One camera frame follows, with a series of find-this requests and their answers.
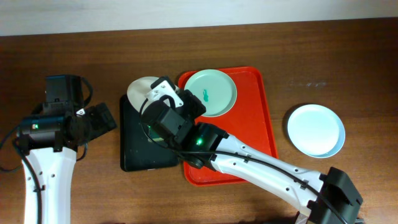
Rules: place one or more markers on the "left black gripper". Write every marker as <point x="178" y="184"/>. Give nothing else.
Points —
<point x="106" y="120"/>

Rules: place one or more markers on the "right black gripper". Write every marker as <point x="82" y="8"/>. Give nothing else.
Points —
<point x="194" y="100"/>

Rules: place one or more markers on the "pale green plate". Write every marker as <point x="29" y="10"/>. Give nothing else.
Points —
<point x="215" y="89"/>

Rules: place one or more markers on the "white plate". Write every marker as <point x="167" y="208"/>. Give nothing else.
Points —
<point x="137" y="90"/>

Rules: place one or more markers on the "light blue plate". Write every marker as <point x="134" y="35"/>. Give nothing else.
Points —
<point x="316" y="131"/>

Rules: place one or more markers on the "green yellow sponge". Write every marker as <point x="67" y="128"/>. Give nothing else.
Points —
<point x="152" y="134"/>

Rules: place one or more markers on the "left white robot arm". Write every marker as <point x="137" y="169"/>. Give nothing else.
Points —
<point x="48" y="141"/>

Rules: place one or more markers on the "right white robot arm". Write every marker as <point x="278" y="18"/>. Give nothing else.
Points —
<point x="322" y="198"/>

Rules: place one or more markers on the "black plastic tray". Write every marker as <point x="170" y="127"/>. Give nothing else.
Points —
<point x="138" y="150"/>

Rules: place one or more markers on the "red plastic tray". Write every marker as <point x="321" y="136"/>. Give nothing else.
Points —
<point x="249" y="120"/>

